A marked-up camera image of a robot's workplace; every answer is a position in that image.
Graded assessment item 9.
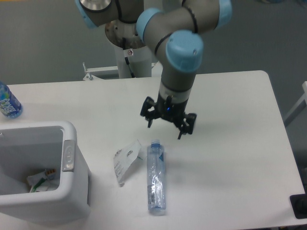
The white paper wrapper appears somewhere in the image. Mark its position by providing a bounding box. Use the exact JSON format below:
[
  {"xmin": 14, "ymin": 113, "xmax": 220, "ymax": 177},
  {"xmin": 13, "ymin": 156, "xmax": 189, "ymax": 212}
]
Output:
[{"xmin": 113, "ymin": 139, "xmax": 147, "ymax": 187}]

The white frame at right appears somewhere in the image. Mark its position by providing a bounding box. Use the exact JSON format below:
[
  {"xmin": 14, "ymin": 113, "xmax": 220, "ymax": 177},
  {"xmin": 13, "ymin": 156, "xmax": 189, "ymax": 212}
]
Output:
[{"xmin": 283, "ymin": 81, "xmax": 307, "ymax": 127}]

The blue labelled water bottle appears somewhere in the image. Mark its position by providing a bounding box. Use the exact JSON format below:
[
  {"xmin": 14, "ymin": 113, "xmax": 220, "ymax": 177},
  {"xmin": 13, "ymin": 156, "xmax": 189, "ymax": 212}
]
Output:
[{"xmin": 0, "ymin": 82, "xmax": 23, "ymax": 119}]

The white plastic trash can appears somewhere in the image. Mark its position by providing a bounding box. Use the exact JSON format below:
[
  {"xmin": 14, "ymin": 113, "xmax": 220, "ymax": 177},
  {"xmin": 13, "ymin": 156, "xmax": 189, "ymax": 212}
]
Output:
[{"xmin": 0, "ymin": 121, "xmax": 91, "ymax": 222}]

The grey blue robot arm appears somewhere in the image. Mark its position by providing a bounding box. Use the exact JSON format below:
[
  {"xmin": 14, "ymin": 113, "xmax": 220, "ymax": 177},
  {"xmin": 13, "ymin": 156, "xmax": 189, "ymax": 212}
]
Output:
[{"xmin": 76, "ymin": 0, "xmax": 232, "ymax": 135}]

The clear plastic bottle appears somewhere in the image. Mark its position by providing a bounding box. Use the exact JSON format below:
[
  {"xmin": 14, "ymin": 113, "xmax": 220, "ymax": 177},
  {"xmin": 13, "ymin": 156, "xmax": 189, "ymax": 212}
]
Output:
[{"xmin": 147, "ymin": 139, "xmax": 166, "ymax": 215}]

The white metal base bracket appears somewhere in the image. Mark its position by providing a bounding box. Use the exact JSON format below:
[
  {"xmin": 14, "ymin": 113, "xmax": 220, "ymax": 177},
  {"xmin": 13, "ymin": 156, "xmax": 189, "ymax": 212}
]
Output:
[{"xmin": 83, "ymin": 62, "xmax": 163, "ymax": 81}]

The trash inside can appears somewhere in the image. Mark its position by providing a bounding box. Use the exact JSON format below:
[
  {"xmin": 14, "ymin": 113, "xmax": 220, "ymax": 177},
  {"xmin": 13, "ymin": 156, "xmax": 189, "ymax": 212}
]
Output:
[{"xmin": 26, "ymin": 169, "xmax": 60, "ymax": 193}]

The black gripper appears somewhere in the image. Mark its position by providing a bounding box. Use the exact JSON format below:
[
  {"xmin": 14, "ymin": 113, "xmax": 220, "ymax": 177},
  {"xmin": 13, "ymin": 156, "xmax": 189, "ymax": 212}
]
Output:
[{"xmin": 140, "ymin": 95, "xmax": 197, "ymax": 139}]

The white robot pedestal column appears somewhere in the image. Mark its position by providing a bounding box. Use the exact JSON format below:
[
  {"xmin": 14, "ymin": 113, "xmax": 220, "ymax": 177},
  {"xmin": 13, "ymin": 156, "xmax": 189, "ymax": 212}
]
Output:
[{"xmin": 105, "ymin": 20, "xmax": 153, "ymax": 79}]

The black cable on pedestal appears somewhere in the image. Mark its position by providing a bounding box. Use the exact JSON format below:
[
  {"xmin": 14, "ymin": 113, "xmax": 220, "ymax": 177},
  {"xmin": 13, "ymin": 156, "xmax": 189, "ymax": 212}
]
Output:
[{"xmin": 122, "ymin": 37, "xmax": 136, "ymax": 79}]

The black device at edge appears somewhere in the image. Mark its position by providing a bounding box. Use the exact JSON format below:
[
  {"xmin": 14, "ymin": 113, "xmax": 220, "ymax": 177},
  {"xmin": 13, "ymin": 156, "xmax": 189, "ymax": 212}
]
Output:
[{"xmin": 290, "ymin": 194, "xmax": 307, "ymax": 219}]

